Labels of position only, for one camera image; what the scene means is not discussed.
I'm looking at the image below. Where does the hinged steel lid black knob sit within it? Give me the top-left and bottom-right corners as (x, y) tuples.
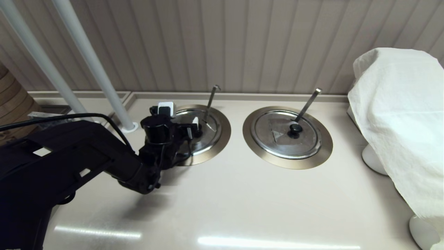
(250, 110), (322, 159)
(173, 108), (222, 156)

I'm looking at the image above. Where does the steel ladle hooked handle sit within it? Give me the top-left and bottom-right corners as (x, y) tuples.
(204, 85), (221, 123)

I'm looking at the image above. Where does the bamboo steamer stack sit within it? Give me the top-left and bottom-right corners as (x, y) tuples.
(0, 62), (41, 146)

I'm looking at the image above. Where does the white cloth cover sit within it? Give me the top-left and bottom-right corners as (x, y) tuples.
(348, 47), (444, 243)

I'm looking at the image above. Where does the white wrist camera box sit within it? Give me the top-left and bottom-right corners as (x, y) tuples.
(157, 101), (175, 117)

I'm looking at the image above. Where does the brass counter ring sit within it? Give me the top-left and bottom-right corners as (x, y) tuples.
(242, 106), (334, 170)
(173, 104), (232, 166)

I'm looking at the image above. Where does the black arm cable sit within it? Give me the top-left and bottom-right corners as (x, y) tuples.
(0, 113), (136, 153)

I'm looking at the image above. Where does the steel ladle straight handle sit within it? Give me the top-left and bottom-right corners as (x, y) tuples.
(296, 88), (323, 123)

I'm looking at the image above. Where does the white round pedestal base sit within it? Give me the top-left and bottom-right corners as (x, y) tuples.
(409, 215), (441, 250)
(362, 144), (389, 176)

